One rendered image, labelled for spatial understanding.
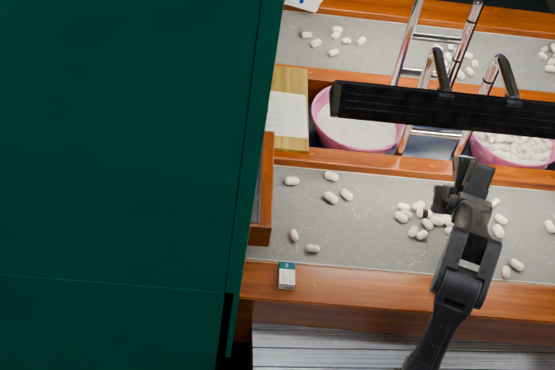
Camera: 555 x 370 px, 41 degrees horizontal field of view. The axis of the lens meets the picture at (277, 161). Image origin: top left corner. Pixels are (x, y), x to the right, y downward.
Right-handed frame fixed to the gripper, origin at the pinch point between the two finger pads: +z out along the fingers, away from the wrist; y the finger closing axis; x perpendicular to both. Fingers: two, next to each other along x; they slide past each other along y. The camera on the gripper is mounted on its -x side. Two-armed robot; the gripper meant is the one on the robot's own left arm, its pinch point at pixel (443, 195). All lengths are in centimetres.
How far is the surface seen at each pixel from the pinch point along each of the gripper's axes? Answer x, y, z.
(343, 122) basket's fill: -14.0, 21.2, 29.9
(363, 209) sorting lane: 5.9, 17.9, 5.2
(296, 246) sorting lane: 14.6, 34.8, -4.7
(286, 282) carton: 19.9, 37.7, -17.7
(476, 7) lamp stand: -46.9, -7.1, 14.6
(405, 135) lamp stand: -12.8, 7.9, 12.6
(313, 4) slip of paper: -49, 29, 64
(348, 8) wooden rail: -49, 18, 65
